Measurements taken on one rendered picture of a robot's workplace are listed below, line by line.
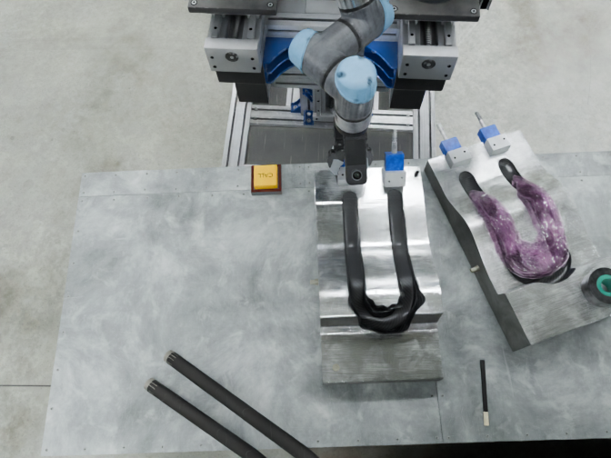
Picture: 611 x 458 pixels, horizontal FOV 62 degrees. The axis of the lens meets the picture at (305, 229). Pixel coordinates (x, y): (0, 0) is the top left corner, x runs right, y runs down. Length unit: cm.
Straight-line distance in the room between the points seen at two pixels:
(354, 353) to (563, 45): 211
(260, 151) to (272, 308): 98
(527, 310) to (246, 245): 67
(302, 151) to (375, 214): 91
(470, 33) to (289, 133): 113
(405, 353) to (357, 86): 58
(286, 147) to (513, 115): 108
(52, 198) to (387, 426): 181
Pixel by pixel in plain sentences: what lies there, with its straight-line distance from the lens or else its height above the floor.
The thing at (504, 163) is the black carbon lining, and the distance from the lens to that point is 139.
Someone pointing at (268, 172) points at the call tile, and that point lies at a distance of 132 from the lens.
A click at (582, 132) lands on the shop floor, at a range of 263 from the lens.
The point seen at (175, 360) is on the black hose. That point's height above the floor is 83.
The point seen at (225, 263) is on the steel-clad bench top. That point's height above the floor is 80.
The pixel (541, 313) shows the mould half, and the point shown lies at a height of 91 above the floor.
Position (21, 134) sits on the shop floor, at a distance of 275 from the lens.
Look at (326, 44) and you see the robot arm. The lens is 101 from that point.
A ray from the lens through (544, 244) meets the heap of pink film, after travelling 127.
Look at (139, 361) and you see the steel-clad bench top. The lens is 128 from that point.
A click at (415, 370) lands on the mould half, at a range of 116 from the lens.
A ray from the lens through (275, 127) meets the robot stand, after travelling 214.
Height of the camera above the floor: 200
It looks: 69 degrees down
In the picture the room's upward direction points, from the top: 5 degrees counter-clockwise
